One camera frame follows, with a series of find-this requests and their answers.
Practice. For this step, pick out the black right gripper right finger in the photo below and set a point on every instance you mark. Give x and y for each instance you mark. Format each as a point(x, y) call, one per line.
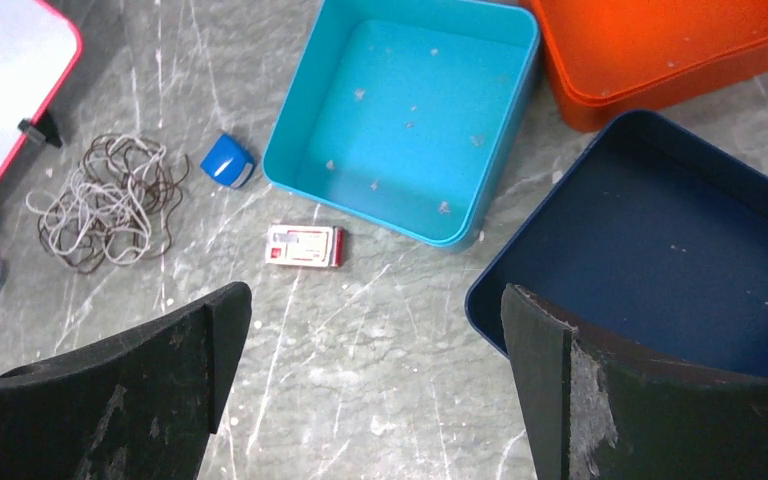
point(599, 405)

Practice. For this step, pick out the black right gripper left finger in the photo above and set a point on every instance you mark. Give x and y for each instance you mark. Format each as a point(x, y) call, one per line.
point(141, 404)

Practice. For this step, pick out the dark blue plastic bin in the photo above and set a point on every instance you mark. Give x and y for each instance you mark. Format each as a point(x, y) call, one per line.
point(655, 234)

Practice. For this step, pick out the red white small card box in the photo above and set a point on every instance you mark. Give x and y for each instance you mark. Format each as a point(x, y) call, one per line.
point(305, 246)

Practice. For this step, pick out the small blue stamp block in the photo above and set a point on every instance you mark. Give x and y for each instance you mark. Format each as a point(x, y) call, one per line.
point(227, 162)

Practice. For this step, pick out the orange plastic bin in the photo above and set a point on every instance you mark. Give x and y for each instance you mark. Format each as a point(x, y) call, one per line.
point(604, 58)

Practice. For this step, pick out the light blue plastic bin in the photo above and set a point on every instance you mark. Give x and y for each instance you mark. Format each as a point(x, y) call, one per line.
point(404, 113)

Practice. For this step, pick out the pink framed whiteboard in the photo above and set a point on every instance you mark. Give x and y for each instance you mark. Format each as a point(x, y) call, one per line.
point(39, 48)

